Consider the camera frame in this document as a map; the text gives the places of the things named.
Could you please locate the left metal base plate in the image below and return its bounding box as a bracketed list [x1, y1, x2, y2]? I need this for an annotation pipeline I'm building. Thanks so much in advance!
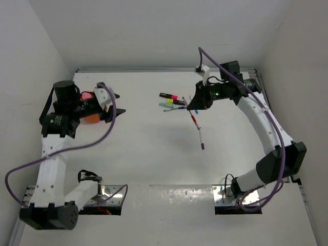
[85, 185, 125, 207]

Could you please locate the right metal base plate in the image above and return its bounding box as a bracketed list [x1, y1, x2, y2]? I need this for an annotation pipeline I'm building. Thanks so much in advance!
[212, 184, 260, 208]

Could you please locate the aluminium table rail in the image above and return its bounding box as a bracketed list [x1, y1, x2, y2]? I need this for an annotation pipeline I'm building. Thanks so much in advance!
[8, 185, 35, 246]
[249, 68, 302, 185]

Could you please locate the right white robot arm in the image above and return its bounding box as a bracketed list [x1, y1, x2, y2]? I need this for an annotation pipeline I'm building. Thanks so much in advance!
[187, 61, 306, 198]

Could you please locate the black yellow highlighter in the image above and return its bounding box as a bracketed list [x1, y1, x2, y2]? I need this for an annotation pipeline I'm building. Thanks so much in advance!
[167, 98, 185, 106]

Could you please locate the black pink highlighter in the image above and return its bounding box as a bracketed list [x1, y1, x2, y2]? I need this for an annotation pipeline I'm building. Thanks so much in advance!
[159, 93, 178, 100]

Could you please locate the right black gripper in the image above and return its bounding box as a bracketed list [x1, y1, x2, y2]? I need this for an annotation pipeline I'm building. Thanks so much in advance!
[188, 79, 228, 110]

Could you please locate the left aluminium table rail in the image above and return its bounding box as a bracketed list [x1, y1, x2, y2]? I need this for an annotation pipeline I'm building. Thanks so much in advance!
[8, 185, 35, 246]

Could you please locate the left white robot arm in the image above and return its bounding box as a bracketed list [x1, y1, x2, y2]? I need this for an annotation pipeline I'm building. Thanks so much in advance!
[19, 80, 125, 230]

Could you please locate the blue ballpoint pen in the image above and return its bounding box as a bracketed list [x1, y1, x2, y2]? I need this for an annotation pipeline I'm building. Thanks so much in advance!
[163, 107, 187, 112]

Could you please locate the orange round organizer container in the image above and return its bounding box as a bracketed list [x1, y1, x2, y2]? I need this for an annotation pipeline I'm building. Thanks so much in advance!
[84, 114, 100, 124]

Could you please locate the pale green highlighter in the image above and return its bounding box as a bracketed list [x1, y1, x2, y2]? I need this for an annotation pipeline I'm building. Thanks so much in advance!
[159, 102, 175, 109]

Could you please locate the white pen purple cap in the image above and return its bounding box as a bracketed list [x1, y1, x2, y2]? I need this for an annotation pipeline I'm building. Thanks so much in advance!
[198, 128, 205, 150]

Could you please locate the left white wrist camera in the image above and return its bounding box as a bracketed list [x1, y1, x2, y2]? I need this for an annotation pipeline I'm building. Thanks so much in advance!
[94, 87, 113, 109]

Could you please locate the pink glue stick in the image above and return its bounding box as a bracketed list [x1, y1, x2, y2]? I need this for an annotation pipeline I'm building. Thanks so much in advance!
[80, 92, 93, 101]

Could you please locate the right aluminium table rail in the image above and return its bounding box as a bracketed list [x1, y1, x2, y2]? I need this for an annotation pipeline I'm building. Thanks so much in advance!
[249, 68, 302, 185]

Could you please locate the metal base plate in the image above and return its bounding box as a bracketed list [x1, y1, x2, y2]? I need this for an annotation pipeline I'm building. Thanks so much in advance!
[212, 184, 260, 208]
[85, 185, 125, 207]

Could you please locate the red gel pen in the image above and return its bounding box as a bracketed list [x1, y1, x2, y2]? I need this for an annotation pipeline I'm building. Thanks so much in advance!
[182, 97, 200, 131]

